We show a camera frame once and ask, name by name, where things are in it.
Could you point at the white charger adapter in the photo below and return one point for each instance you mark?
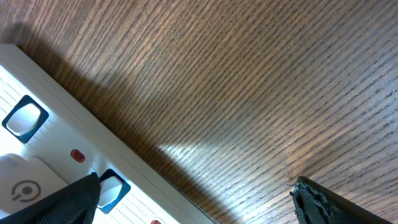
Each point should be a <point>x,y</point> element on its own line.
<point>25,182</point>

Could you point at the white power strip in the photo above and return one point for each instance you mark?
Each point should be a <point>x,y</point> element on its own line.
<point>73,143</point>

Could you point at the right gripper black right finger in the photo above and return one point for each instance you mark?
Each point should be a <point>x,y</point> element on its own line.
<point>315,204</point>

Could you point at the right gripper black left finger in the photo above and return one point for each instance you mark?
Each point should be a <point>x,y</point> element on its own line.
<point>74,204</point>

